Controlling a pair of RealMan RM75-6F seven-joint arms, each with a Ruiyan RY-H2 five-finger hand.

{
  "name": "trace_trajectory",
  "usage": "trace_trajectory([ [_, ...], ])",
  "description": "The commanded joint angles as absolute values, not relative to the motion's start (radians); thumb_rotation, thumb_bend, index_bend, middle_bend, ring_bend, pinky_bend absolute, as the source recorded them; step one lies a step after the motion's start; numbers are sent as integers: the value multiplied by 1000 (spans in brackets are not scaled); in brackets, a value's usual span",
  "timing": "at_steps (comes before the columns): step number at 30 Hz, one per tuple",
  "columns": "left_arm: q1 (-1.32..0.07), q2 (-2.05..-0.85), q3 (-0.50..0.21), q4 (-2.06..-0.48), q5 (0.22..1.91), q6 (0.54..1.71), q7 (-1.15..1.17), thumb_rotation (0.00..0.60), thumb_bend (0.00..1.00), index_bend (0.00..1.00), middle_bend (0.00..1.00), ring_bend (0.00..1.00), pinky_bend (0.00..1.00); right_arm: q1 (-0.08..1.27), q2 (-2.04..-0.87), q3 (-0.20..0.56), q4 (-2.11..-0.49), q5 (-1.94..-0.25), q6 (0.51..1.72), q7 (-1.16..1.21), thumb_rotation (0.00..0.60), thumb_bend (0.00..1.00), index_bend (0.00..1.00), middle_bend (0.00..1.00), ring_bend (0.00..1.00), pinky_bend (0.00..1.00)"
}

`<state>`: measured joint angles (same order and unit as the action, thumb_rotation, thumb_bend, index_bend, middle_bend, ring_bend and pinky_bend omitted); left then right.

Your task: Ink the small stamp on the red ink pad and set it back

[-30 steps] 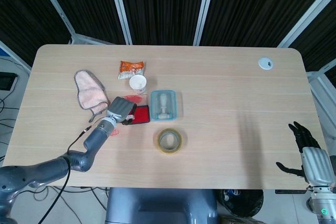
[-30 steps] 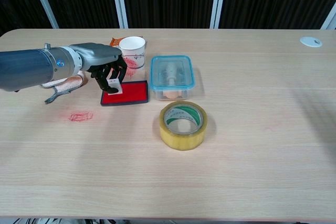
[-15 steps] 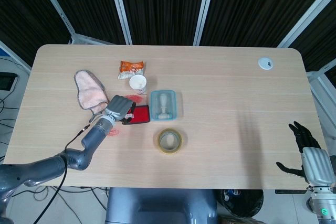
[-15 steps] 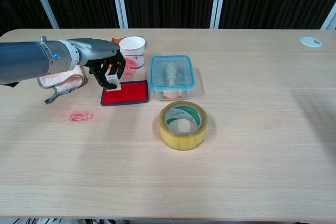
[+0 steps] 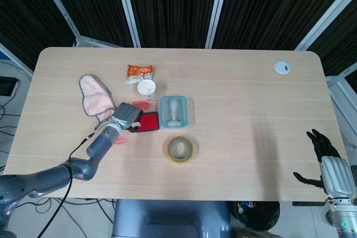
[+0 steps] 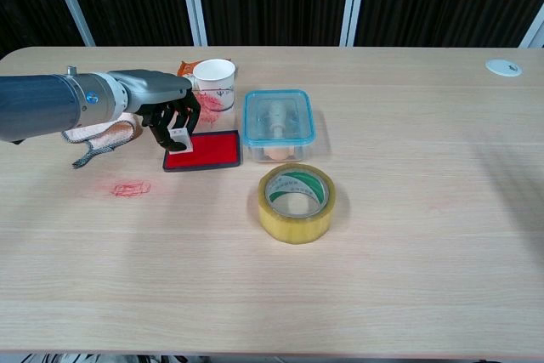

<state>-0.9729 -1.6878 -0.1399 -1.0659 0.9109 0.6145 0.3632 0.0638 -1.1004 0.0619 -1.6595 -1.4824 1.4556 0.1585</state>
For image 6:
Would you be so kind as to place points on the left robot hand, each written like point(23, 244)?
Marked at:
point(153, 89)

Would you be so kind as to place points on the red and white stamp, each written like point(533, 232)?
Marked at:
point(180, 140)

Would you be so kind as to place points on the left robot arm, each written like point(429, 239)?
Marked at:
point(42, 103)

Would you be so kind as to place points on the orange snack packet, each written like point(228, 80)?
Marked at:
point(185, 67)

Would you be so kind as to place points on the white paper cup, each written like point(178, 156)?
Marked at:
point(212, 76)

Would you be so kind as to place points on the pink towel grey trim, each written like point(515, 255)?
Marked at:
point(110, 133)

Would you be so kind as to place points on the red ink pad clear lid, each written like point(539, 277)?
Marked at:
point(212, 150)

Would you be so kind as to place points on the beige plastic fitting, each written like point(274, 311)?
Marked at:
point(276, 118)

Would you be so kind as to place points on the clear container blue rim lid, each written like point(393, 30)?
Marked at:
point(305, 125)

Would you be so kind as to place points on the yellowish packing tape roll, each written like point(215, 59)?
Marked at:
point(293, 227)

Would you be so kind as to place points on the white partition frame post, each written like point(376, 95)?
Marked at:
point(193, 1)
point(534, 31)
point(70, 1)
point(353, 1)

